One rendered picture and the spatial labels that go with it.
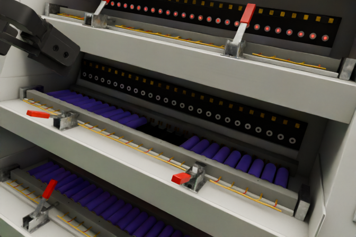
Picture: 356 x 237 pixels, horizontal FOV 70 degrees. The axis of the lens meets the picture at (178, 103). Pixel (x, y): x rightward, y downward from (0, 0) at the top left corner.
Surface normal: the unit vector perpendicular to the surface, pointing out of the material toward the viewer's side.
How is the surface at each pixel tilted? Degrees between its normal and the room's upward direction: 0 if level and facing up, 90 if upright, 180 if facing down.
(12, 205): 17
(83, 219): 107
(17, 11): 80
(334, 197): 90
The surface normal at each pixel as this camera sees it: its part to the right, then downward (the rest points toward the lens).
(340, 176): -0.38, -0.11
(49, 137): -0.45, 0.18
